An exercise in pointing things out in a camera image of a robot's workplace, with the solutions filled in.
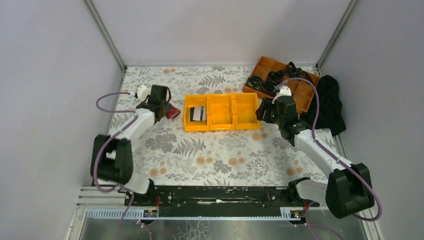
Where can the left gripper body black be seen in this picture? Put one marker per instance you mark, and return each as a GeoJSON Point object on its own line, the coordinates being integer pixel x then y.
{"type": "Point", "coordinates": [165, 106]}

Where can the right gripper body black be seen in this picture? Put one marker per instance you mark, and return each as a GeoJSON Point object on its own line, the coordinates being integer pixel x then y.
{"type": "Point", "coordinates": [270, 115]}

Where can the yellow three-compartment bin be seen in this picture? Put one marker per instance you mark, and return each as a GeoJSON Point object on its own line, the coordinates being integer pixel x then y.
{"type": "Point", "coordinates": [235, 111]}

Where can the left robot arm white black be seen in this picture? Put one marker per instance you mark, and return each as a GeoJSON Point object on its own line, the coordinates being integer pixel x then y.
{"type": "Point", "coordinates": [112, 164]}

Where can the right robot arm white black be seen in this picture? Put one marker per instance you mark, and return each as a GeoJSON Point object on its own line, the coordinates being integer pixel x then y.
{"type": "Point", "coordinates": [348, 190]}

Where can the black white striped card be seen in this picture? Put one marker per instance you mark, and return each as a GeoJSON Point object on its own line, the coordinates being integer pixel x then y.
{"type": "Point", "coordinates": [198, 114]}

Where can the orange wooden divider tray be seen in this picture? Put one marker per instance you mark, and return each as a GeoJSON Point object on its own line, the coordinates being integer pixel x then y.
{"type": "Point", "coordinates": [268, 71]}

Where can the black cloth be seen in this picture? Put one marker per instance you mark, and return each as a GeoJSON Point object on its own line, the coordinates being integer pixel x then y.
{"type": "Point", "coordinates": [330, 107]}

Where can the floral table mat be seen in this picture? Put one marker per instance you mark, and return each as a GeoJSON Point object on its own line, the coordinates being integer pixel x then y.
{"type": "Point", "coordinates": [169, 155]}

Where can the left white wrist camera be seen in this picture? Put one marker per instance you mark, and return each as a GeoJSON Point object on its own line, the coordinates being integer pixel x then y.
{"type": "Point", "coordinates": [142, 92]}

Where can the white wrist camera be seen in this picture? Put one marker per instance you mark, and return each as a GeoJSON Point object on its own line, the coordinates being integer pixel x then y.
{"type": "Point", "coordinates": [142, 92]}
{"type": "Point", "coordinates": [282, 91]}

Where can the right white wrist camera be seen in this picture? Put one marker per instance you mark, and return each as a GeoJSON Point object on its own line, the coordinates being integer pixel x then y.
{"type": "Point", "coordinates": [282, 91]}

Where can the aluminium slotted rail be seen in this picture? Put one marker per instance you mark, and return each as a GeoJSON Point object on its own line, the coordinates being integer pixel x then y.
{"type": "Point", "coordinates": [216, 213]}

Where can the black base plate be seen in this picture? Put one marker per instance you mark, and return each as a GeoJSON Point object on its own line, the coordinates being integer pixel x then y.
{"type": "Point", "coordinates": [173, 196]}

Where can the left aluminium corner post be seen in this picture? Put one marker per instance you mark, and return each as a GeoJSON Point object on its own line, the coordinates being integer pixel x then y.
{"type": "Point", "coordinates": [97, 19]}

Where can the aluminium corner post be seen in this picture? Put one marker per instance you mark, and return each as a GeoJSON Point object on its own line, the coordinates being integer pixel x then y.
{"type": "Point", "coordinates": [336, 33]}
{"type": "Point", "coordinates": [97, 19]}

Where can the right aluminium corner post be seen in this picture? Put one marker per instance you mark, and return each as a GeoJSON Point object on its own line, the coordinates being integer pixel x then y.
{"type": "Point", "coordinates": [336, 33]}

